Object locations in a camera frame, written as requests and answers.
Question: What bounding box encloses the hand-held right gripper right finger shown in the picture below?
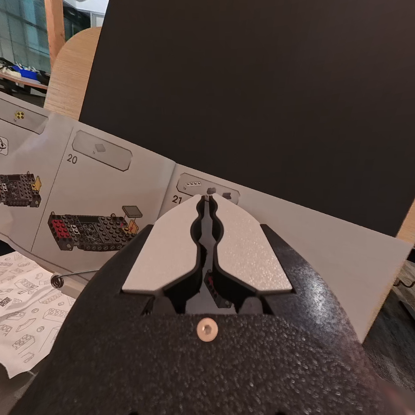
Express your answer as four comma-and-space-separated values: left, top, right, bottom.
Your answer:
209, 194, 294, 312

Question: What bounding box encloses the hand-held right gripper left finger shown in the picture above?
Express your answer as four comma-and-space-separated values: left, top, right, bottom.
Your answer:
121, 194, 209, 312

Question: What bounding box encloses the instruction booklet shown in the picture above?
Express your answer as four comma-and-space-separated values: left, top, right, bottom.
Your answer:
0, 92, 412, 344

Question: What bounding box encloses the white paper with brick drawings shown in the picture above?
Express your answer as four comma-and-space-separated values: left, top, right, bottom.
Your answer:
0, 251, 77, 378

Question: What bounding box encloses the large black screen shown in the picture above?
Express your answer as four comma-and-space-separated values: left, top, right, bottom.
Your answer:
79, 0, 415, 237

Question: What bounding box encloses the wooden rounded panel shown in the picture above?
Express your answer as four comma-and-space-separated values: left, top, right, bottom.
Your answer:
44, 27, 102, 121

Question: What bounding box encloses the cluttered background table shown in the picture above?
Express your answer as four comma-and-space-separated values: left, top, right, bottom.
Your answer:
0, 57, 51, 91

